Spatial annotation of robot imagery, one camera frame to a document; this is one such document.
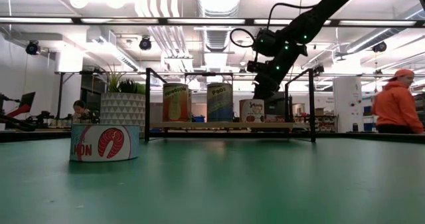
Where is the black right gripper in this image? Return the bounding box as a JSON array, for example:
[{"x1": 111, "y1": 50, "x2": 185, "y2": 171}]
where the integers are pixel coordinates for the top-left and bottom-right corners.
[{"x1": 253, "y1": 51, "x2": 290, "y2": 100}]

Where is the blue peas can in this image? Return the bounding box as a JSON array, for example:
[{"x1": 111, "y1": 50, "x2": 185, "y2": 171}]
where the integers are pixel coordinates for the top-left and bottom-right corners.
[{"x1": 207, "y1": 82, "x2": 234, "y2": 123}]

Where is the orange pineapple can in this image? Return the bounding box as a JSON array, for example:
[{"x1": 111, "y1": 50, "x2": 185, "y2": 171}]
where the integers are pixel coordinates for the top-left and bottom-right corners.
[{"x1": 162, "y1": 82, "x2": 189, "y2": 123}]

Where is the short salmon can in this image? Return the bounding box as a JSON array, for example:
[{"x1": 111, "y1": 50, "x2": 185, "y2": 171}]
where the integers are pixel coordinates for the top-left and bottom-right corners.
[{"x1": 69, "y1": 123, "x2": 141, "y2": 163}]

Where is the background storage shelf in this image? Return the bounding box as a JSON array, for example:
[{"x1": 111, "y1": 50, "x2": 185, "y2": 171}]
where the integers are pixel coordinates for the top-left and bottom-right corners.
[{"x1": 292, "y1": 114, "x2": 338, "y2": 132}]

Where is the black flat monitor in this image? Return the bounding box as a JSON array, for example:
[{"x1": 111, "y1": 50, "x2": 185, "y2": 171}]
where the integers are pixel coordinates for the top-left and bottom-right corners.
[{"x1": 264, "y1": 90, "x2": 290, "y2": 117}]

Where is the black ceiling spotlight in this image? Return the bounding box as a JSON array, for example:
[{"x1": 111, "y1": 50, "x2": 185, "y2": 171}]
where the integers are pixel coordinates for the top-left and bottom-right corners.
[
  {"x1": 25, "y1": 40, "x2": 41, "y2": 56},
  {"x1": 371, "y1": 41, "x2": 388, "y2": 54},
  {"x1": 138, "y1": 36, "x2": 153, "y2": 51}
]

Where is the person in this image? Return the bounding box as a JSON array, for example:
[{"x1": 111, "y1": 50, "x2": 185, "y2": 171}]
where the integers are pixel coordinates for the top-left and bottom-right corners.
[
  {"x1": 371, "y1": 68, "x2": 425, "y2": 134},
  {"x1": 72, "y1": 100, "x2": 100, "y2": 124}
]

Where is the potted succulent patterned white pot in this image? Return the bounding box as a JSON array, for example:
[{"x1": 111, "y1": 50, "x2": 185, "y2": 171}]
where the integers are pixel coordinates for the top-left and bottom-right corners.
[{"x1": 100, "y1": 63, "x2": 147, "y2": 138}]

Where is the black tilted monitor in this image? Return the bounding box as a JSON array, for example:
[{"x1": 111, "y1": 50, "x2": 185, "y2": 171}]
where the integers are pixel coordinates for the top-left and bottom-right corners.
[{"x1": 18, "y1": 91, "x2": 37, "y2": 114}]

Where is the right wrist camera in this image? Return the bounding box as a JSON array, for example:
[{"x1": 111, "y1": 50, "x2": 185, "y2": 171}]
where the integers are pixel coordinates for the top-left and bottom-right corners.
[{"x1": 246, "y1": 60, "x2": 266, "y2": 74}]

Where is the wooden shelf black metal frame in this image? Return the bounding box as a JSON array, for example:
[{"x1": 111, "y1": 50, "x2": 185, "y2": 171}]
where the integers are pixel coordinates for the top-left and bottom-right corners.
[{"x1": 145, "y1": 67, "x2": 317, "y2": 144}]

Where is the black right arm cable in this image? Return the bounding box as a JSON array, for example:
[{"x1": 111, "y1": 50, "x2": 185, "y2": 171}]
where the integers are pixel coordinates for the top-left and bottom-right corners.
[{"x1": 229, "y1": 3, "x2": 320, "y2": 49}]

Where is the black overhead frame bar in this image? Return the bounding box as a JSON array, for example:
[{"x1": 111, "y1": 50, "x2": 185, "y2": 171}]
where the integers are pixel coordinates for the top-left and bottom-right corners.
[{"x1": 0, "y1": 16, "x2": 425, "y2": 28}]

